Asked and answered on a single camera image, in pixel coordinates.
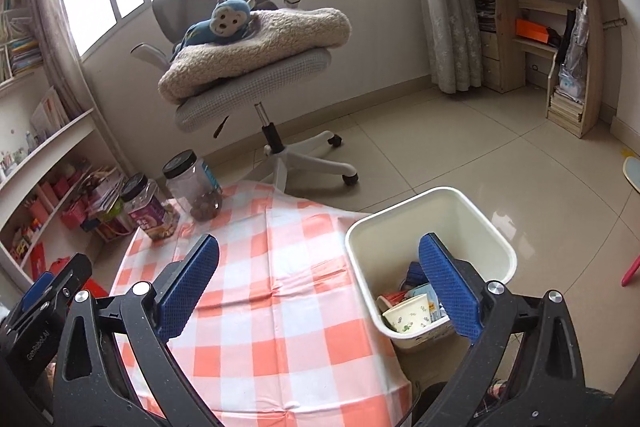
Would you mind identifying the grey office chair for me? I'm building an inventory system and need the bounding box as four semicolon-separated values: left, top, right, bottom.
131;0;360;195

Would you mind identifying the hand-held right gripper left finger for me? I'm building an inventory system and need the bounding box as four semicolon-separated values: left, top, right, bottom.
52;233;241;427

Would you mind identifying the stack of books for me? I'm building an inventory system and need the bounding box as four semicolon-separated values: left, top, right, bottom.
547;89;586;125

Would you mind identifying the purple label nut jar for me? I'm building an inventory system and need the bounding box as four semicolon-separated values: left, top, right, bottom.
120;173;180;240

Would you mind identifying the red milk carton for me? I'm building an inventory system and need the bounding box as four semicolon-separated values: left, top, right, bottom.
376;291;408;315

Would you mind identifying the pink white checked tablecloth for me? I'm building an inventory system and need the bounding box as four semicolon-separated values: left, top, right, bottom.
109;181;413;427

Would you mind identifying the red gift box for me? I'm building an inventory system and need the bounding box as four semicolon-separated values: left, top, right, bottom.
29;243;110;298

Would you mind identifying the white plastic bin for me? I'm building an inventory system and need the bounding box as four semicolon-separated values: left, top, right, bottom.
345;187;517;352

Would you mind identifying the grey curtain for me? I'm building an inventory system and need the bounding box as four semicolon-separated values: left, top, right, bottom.
25;0;101;118
402;0;486;95

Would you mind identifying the blue monkey plush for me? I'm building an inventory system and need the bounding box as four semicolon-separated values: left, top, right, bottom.
170;0;258;62

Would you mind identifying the beige fleece blanket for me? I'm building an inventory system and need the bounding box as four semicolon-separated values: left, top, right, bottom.
158;7;352;104

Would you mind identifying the orange box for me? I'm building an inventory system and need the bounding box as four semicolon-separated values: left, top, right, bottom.
515;19;551;45

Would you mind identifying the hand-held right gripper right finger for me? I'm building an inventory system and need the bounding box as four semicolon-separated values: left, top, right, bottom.
419;232;586;427

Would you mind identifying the small grey blue carton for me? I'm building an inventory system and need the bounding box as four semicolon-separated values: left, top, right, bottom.
412;284;448;323

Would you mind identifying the white leaf print paper cup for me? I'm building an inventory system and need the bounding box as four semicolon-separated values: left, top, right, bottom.
382;294;435;334

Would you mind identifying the clear jar black lid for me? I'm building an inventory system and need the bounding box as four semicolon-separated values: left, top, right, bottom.
162;150;223;223

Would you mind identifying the stack of papers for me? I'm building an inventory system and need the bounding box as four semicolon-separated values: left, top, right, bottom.
82;167;131;212

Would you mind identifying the wooden desk shelf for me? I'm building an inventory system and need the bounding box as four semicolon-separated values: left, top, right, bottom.
457;0;628;138

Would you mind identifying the white bookshelf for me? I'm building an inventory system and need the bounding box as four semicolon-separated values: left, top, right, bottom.
0;0;131;288

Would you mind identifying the pink plastic basket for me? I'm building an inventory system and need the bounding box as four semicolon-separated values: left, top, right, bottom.
62;199;98;230

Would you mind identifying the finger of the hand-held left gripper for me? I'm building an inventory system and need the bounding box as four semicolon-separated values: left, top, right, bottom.
45;253;93;308
10;271;57;324

